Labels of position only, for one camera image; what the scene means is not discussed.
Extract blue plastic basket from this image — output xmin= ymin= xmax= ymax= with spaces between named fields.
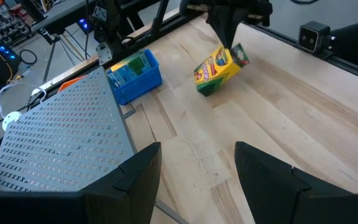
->
xmin=106 ymin=49 xmax=163 ymax=106

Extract small green yellow crayon box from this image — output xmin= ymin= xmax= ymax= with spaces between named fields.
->
xmin=193 ymin=42 xmax=250 ymax=97

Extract grey metal bracket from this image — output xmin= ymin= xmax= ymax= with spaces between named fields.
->
xmin=96 ymin=42 xmax=114 ymax=66

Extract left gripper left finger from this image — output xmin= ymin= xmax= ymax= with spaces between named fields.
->
xmin=0 ymin=142 xmax=162 ymax=224

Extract parts storage bins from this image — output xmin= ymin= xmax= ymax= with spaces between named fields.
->
xmin=0 ymin=0 xmax=32 ymax=46

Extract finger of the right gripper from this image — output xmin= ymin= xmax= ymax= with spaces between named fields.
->
xmin=228 ymin=8 xmax=249 ymax=48
xmin=208 ymin=7 xmax=230 ymax=49

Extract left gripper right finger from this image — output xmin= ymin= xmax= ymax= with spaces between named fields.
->
xmin=234 ymin=141 xmax=358 ymax=224

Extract grey perforated metal riser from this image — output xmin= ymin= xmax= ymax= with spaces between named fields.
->
xmin=0 ymin=66 xmax=190 ymax=224

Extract large green crayon box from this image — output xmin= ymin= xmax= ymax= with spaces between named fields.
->
xmin=110 ymin=51 xmax=152 ymax=88

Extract black table-level camera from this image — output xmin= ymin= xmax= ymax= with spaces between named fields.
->
xmin=297 ymin=21 xmax=337 ymax=54

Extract black coiled floor cable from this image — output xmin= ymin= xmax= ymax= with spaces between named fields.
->
xmin=18 ymin=49 xmax=39 ymax=66

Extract white round puck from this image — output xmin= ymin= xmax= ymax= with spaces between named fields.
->
xmin=1 ymin=111 xmax=23 ymax=132

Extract orange plastic basket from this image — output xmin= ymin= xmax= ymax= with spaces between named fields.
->
xmin=57 ymin=74 xmax=87 ymax=93

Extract black tripod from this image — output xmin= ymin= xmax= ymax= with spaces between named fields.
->
xmin=39 ymin=27 xmax=85 ymax=85

